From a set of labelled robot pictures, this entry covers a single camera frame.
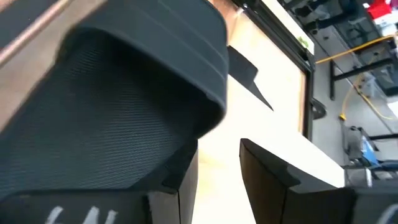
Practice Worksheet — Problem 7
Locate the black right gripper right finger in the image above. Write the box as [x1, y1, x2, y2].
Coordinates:
[239, 138, 398, 224]

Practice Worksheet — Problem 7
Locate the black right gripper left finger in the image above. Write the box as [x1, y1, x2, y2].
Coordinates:
[0, 139, 199, 224]

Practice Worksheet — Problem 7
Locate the black rubber slide sandal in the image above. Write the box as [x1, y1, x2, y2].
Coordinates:
[0, 0, 230, 202]

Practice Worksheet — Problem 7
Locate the black leg desk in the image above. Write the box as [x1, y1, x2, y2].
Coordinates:
[328, 39, 398, 101]

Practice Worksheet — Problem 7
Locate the red plastic bin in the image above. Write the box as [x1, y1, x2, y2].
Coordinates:
[366, 0, 393, 20]

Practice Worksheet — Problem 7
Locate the wooden shelf black metal frame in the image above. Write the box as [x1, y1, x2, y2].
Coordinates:
[191, 45, 346, 224]

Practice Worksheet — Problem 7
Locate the black aluminium rig frame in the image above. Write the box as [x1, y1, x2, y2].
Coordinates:
[231, 0, 315, 141]

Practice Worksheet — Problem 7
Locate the yellow hanging cable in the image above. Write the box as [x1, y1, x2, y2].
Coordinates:
[315, 34, 398, 121]

